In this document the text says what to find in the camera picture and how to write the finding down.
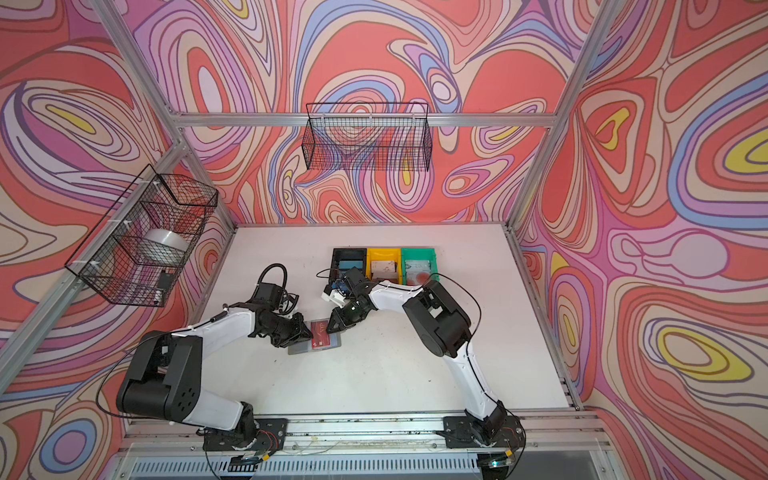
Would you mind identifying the back black wire basket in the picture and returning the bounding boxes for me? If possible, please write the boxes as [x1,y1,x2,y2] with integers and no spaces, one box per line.
[301,101,433,172]

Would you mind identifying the left black wire basket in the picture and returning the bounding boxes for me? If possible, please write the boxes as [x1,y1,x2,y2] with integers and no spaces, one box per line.
[65,166,219,308]

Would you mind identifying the blue cards in black bin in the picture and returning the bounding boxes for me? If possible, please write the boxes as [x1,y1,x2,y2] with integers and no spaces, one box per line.
[335,249,366,279]

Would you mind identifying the small black device in basket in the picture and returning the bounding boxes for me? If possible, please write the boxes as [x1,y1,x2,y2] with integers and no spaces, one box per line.
[156,270,174,302]

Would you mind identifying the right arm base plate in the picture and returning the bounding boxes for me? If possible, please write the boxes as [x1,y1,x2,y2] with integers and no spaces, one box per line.
[437,415,527,450]

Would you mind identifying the red VIP card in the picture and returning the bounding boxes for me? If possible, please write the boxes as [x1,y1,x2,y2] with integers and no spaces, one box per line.
[309,320,341,351]

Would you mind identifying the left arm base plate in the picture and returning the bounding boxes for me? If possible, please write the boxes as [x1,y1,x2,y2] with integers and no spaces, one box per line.
[198,417,288,454]

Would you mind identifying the green plastic bin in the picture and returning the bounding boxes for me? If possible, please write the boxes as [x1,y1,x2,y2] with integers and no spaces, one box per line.
[401,248,439,286]

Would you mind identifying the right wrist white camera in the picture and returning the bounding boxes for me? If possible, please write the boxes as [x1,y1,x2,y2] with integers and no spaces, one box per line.
[321,284,351,308]

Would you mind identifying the card in green bin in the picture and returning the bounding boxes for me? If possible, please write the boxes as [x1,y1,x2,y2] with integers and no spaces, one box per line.
[405,260,432,286]

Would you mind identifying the aluminium front rail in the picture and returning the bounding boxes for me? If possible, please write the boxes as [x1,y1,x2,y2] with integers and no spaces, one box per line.
[119,409,613,455]

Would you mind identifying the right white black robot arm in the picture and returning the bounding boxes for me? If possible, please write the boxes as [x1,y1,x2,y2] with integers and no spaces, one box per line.
[322,268,508,446]

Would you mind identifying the black wire basket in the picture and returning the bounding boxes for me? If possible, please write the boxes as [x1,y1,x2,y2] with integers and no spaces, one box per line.
[65,166,219,308]
[301,101,433,172]

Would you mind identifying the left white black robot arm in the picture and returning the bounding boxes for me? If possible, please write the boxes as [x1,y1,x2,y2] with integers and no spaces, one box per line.
[116,263,312,451]

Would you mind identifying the yellow plastic bin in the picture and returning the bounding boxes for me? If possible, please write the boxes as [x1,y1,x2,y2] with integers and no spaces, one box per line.
[365,248,403,284]

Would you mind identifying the black plastic bin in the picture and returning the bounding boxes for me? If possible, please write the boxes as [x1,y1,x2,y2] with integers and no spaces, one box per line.
[328,248,367,285]

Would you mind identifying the white tape roll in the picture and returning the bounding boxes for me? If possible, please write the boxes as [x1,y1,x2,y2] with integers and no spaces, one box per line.
[144,228,189,252]

